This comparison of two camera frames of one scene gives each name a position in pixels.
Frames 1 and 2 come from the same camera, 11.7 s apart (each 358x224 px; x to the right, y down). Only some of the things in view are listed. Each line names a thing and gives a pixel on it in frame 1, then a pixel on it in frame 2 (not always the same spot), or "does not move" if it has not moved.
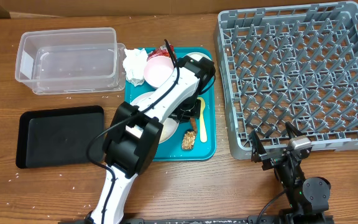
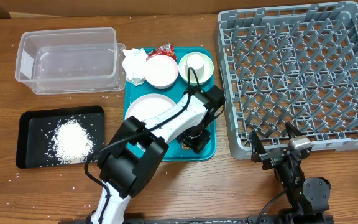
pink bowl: [157, 70] does not move
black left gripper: [180, 117] to [198, 145]
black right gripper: [260, 155] does not move
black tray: [59, 136] does not move
